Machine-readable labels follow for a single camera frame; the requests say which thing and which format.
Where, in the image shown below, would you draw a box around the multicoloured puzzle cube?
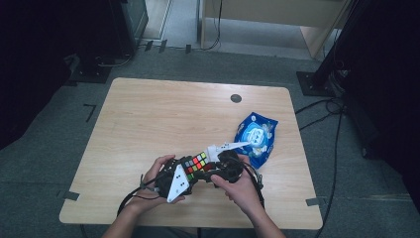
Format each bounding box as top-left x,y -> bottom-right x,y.
180,151 -> 216,182

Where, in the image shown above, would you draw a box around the person's right hand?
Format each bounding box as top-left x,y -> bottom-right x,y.
209,154 -> 265,216

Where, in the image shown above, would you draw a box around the black curtain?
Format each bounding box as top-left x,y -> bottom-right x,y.
325,0 -> 420,212
0,0 -> 124,151

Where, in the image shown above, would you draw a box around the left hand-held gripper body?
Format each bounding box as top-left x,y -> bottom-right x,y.
155,158 -> 196,203

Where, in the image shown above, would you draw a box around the light wooden desk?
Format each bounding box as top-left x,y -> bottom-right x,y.
199,0 -> 352,60

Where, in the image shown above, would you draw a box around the black hanging cable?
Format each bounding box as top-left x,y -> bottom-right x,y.
201,0 -> 224,52

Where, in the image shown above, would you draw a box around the black flat stand base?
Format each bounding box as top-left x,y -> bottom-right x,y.
295,70 -> 339,98
65,53 -> 114,84

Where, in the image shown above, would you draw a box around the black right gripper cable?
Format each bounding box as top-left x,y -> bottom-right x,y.
242,161 -> 269,212

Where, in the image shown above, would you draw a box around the white wet wipe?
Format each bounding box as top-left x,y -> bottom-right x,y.
206,144 -> 230,164

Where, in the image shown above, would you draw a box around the person's left hand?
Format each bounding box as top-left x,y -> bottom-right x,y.
131,154 -> 186,215

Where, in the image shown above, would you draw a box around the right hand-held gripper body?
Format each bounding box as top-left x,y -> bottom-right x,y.
209,141 -> 253,184

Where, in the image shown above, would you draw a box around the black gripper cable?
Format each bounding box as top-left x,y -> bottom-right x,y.
116,174 -> 165,217
242,161 -> 269,212

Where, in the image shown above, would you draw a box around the dark glass cabinet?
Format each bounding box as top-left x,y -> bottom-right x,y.
108,0 -> 150,58

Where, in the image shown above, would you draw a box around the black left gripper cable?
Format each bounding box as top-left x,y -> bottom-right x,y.
116,174 -> 165,217

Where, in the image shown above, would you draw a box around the blue snack packet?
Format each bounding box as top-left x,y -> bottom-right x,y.
234,111 -> 279,170

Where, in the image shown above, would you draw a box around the black angled floor tape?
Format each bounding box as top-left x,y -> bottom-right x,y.
82,103 -> 97,123

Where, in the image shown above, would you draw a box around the black floor cables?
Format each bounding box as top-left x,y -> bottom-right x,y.
294,96 -> 347,238

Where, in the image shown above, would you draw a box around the person's dark trousers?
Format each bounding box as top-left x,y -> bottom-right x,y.
132,226 -> 256,238

